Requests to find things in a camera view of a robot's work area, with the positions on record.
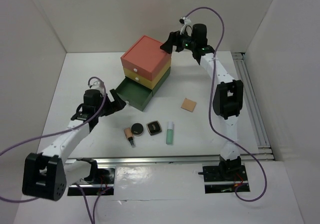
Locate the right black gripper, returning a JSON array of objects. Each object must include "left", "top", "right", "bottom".
[{"left": 160, "top": 27, "right": 197, "bottom": 54}]

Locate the red top drawer unit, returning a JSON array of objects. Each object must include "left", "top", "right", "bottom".
[{"left": 120, "top": 36, "right": 171, "bottom": 81}]

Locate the green bottom drawer unit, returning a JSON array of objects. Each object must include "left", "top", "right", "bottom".
[{"left": 116, "top": 67, "right": 171, "bottom": 111}]

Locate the beige foundation bottle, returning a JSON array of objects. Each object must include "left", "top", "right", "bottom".
[{"left": 124, "top": 128, "right": 136, "bottom": 148}]

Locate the black round cushion compact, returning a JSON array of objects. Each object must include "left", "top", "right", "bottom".
[{"left": 131, "top": 123, "right": 144, "bottom": 136}]

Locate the yellow drawer unit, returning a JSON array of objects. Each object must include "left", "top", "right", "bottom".
[{"left": 122, "top": 58, "right": 173, "bottom": 90}]

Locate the black square gold compact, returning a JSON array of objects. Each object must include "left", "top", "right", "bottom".
[{"left": 146, "top": 120, "right": 162, "bottom": 136}]

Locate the mint green bottle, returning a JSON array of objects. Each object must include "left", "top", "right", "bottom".
[{"left": 165, "top": 121, "right": 174, "bottom": 145}]

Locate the beige square palette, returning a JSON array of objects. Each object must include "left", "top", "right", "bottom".
[{"left": 181, "top": 98, "right": 197, "bottom": 112}]

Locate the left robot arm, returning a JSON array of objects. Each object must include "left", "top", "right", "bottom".
[{"left": 22, "top": 89, "right": 126, "bottom": 201}]

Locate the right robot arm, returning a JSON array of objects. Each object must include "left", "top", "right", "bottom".
[{"left": 160, "top": 24, "right": 244, "bottom": 180}]

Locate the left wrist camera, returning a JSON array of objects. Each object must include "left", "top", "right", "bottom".
[{"left": 88, "top": 80, "right": 106, "bottom": 95}]

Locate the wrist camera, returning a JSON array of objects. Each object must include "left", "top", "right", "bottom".
[
  {"left": 179, "top": 17, "right": 192, "bottom": 35},
  {"left": 88, "top": 80, "right": 106, "bottom": 95}
]

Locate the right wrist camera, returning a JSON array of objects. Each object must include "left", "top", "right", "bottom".
[{"left": 179, "top": 17, "right": 192, "bottom": 35}]

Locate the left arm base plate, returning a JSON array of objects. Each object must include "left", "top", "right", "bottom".
[{"left": 77, "top": 167, "right": 116, "bottom": 196}]

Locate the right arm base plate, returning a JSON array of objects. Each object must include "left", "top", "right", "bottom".
[{"left": 198, "top": 165, "right": 250, "bottom": 194}]

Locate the front aluminium rail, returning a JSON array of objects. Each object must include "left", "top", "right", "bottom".
[{"left": 64, "top": 154, "right": 256, "bottom": 166}]

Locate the aluminium table rail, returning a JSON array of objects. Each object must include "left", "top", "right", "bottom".
[{"left": 231, "top": 53, "right": 275, "bottom": 161}]

